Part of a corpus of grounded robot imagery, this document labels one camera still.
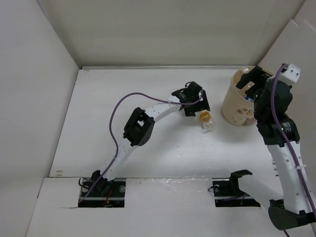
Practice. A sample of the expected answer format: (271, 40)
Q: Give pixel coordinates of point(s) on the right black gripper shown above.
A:
(257, 75)

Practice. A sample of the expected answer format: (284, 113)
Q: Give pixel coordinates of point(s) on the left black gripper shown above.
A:
(202, 105)

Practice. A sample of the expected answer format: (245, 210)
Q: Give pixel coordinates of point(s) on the clear bottle orange label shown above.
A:
(206, 121)

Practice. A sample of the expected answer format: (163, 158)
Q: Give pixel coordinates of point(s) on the blue label Pocari bottle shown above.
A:
(250, 92)

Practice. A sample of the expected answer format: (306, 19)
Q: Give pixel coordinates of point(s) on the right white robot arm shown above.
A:
(296, 206)

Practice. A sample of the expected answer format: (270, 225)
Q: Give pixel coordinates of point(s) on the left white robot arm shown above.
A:
(139, 127)

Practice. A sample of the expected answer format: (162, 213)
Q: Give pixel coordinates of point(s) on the beige paper cup bin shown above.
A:
(236, 109)

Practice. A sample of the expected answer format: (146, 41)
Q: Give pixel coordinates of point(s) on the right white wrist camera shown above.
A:
(290, 75)

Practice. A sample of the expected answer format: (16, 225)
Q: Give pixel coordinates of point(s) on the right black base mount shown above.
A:
(227, 193)

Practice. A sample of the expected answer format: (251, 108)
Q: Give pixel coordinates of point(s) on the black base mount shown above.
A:
(227, 193)
(105, 194)

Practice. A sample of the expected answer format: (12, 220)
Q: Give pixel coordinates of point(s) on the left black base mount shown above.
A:
(105, 194)

